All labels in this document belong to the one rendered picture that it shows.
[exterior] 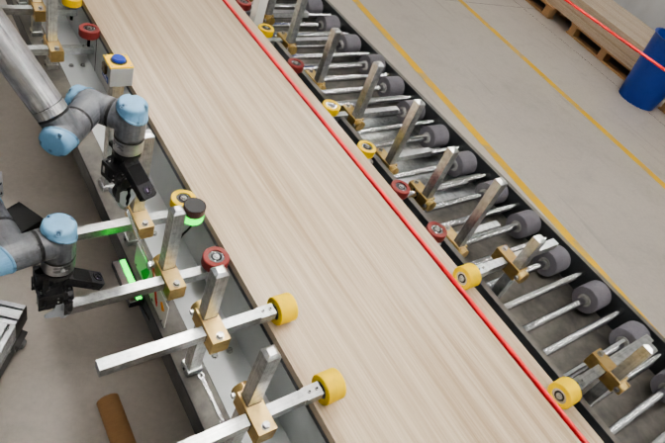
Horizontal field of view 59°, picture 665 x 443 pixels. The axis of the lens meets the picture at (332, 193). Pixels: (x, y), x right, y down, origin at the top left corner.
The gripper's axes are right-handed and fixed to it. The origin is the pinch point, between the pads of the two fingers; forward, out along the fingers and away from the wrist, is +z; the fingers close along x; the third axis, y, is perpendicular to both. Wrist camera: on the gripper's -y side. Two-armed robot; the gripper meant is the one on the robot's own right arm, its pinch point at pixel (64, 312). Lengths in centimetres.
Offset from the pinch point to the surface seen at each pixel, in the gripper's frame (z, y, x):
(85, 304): -3.7, -4.7, 1.4
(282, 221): -9, -69, -7
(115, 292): -3.8, -12.7, 0.1
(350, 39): -5, -178, -123
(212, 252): -8.7, -41.1, -1.9
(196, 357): 3.2, -28.0, 22.7
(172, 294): -3.0, -27.1, 4.9
